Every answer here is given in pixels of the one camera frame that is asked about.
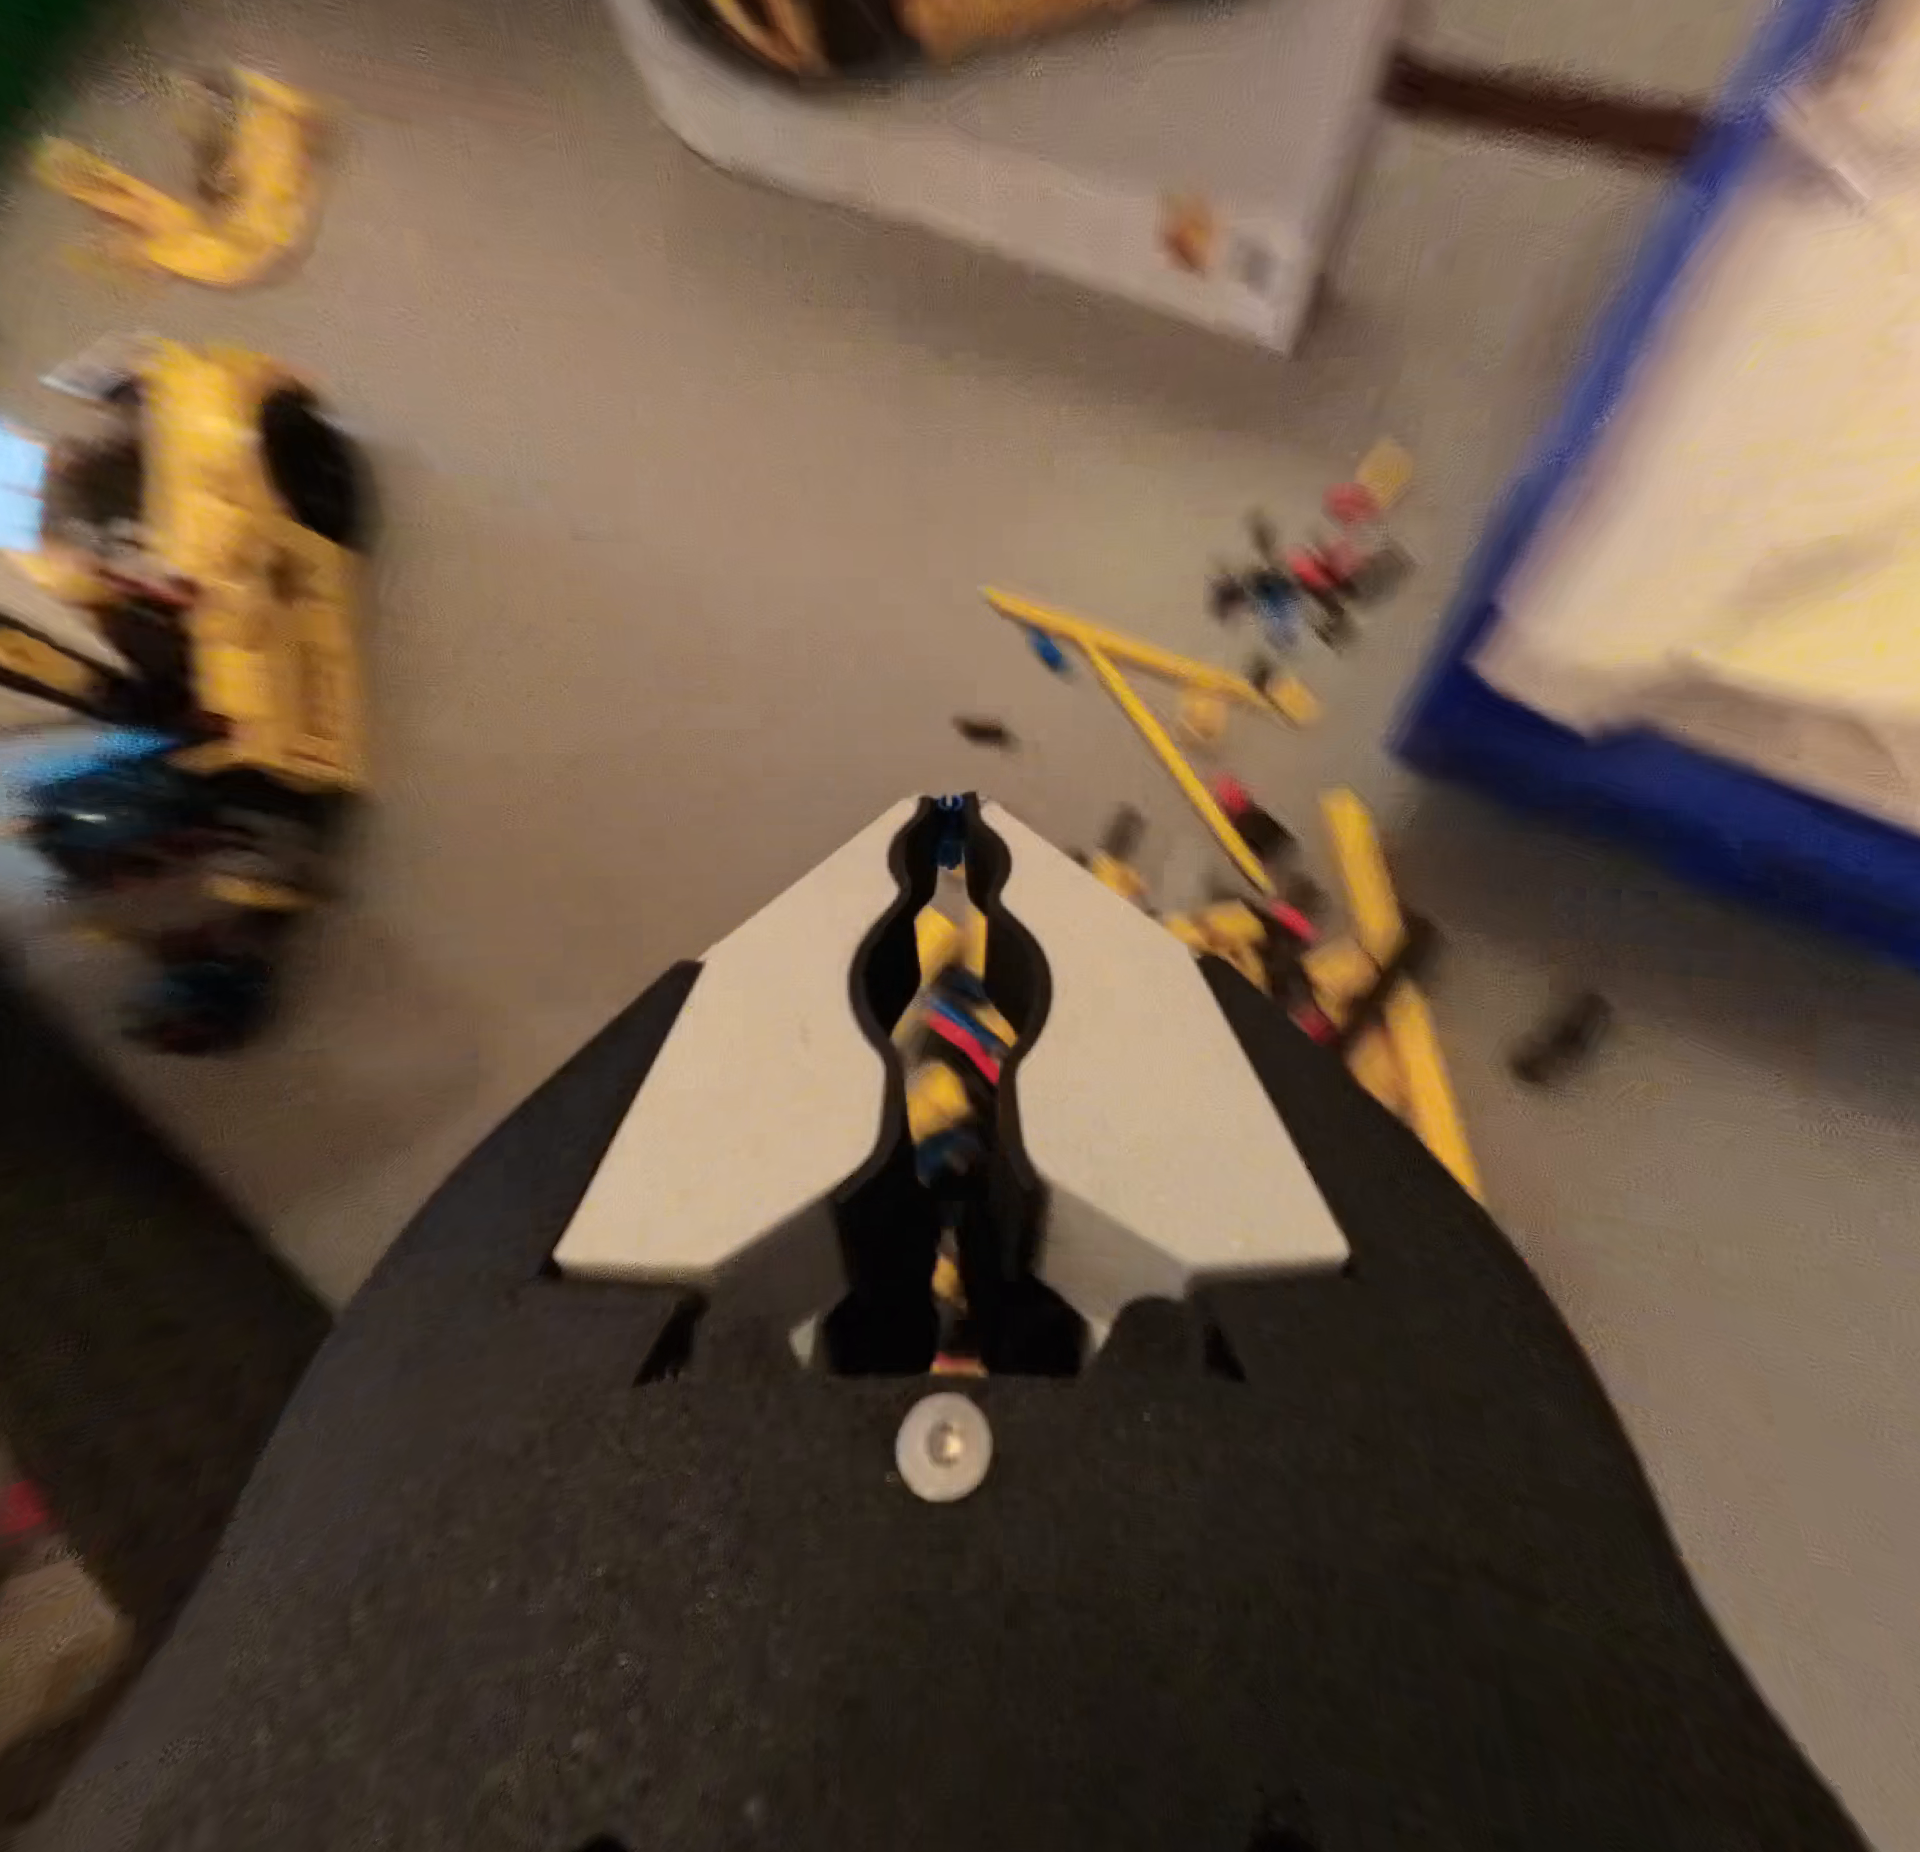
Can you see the short blue toy pin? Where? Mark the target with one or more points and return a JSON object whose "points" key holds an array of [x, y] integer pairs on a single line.
{"points": [[952, 829]]}

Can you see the white paper bag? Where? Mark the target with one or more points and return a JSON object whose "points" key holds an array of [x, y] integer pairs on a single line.
{"points": [[1771, 456]]}

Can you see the yellow toy axle rod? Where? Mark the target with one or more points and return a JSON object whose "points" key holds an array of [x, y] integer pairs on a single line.
{"points": [[1184, 772], [1155, 661]]}

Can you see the toy car instruction booklet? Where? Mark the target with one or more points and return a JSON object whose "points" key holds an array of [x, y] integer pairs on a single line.
{"points": [[1124, 156]]}

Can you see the pile of toy bricks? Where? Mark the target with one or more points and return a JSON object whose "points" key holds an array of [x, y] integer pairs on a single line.
{"points": [[1275, 952]]}

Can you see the long yellow toy beam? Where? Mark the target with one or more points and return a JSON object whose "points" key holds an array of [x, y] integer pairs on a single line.
{"points": [[1403, 1043]]}

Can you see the yellow toy car model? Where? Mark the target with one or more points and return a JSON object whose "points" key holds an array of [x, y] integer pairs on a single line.
{"points": [[254, 607]]}

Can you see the blue plastic bin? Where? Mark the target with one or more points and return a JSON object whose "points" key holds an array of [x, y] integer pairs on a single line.
{"points": [[1650, 803]]}

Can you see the person's beige jacket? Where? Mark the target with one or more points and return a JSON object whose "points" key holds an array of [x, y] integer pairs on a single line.
{"points": [[45, 1643]]}

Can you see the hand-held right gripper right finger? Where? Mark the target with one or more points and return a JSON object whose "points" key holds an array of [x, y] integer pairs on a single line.
{"points": [[1184, 1117]]}

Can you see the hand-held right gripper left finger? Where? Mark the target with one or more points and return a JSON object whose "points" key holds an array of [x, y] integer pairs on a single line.
{"points": [[720, 1117]]}

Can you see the short black toy beam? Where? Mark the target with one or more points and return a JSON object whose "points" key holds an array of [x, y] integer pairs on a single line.
{"points": [[1561, 1038]]}

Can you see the yellow toy car hood section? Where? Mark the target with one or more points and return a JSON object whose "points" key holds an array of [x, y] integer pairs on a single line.
{"points": [[224, 216]]}

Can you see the grey desk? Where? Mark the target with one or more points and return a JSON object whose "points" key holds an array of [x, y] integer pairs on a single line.
{"points": [[751, 532]]}

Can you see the black toy pin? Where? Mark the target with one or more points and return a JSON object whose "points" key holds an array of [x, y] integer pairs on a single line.
{"points": [[986, 733]]}

